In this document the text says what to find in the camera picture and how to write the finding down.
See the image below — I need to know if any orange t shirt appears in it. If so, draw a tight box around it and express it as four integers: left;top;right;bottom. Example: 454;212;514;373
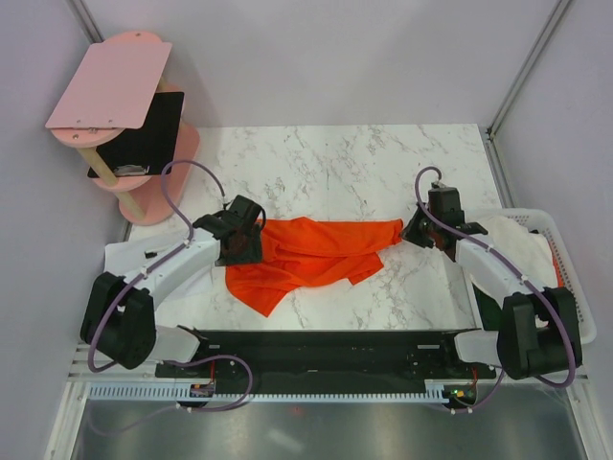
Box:
225;217;403;317

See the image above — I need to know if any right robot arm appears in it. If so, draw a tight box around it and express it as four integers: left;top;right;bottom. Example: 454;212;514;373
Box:
400;184;582;388

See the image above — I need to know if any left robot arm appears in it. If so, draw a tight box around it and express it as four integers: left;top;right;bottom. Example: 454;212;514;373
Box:
79;195;266;377

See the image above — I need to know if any pink wooden shelf stand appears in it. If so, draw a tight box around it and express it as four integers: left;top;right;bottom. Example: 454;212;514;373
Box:
46;31;200;226

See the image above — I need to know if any white laundry basket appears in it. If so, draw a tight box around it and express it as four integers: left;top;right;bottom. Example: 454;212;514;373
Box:
466;208;597;345

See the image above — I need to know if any white t shirt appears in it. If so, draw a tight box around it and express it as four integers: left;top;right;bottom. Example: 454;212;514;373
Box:
477;215;558;288

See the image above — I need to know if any white cloth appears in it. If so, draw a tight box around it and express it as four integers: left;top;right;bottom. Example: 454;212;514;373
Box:
104;232;213;301

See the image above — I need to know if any black clipboard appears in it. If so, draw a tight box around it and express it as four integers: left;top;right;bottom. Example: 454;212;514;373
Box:
96;91;185;177

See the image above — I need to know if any dark green t shirt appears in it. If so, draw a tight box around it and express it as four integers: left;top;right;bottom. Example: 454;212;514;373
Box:
473;286;502;331

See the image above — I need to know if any pink clipboard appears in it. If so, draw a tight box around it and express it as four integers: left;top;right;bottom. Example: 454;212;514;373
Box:
45;42;171;129

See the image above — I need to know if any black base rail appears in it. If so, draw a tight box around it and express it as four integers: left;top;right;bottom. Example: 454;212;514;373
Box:
155;331;495;393

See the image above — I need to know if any white cable duct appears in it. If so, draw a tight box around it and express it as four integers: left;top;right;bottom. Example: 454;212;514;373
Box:
87;382;448;403

